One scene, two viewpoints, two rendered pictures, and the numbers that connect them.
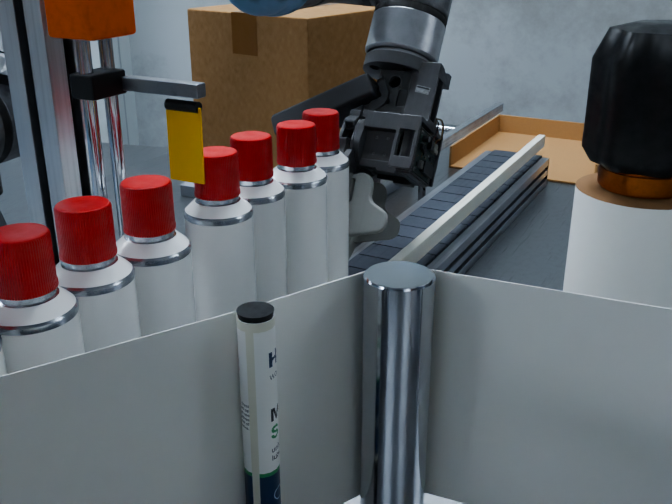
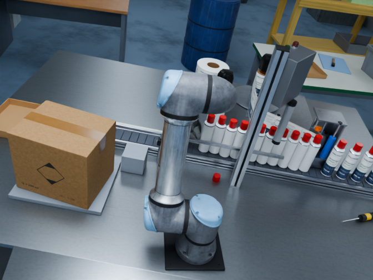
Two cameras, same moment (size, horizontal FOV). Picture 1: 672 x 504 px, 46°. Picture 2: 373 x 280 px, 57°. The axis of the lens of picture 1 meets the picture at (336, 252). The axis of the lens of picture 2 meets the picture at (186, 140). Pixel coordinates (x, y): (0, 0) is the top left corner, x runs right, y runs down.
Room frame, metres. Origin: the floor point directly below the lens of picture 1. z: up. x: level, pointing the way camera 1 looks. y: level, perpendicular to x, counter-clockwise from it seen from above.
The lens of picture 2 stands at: (1.41, 1.11, 1.91)
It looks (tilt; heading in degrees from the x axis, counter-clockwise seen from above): 37 degrees down; 241
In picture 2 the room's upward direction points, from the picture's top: 12 degrees clockwise
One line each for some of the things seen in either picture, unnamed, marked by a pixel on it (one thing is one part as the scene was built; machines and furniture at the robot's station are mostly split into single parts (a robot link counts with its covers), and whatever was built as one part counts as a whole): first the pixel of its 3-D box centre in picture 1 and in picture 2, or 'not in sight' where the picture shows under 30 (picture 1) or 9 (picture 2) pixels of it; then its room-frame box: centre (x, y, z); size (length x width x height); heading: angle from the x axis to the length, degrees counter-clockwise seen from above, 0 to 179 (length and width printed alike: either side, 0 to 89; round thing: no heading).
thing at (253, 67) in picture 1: (308, 89); (66, 153); (1.33, 0.05, 0.99); 0.30 x 0.24 x 0.27; 143
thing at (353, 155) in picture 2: not in sight; (349, 160); (0.09, 0.33, 0.98); 0.05 x 0.05 x 0.20
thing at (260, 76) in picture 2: not in sight; (262, 77); (0.16, -0.38, 1.04); 0.09 x 0.09 x 0.29
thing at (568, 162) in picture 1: (541, 146); (25, 120); (1.47, -0.39, 0.85); 0.30 x 0.26 x 0.04; 152
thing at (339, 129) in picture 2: not in sight; (319, 139); (0.17, 0.19, 1.01); 0.14 x 0.13 x 0.26; 152
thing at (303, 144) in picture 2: not in sight; (300, 151); (0.31, 0.22, 0.98); 0.05 x 0.05 x 0.20
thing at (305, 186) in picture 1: (298, 238); (218, 134); (0.65, 0.03, 0.98); 0.05 x 0.05 x 0.20
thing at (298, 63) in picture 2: not in sight; (286, 74); (0.53, 0.20, 1.38); 0.17 x 0.10 x 0.19; 27
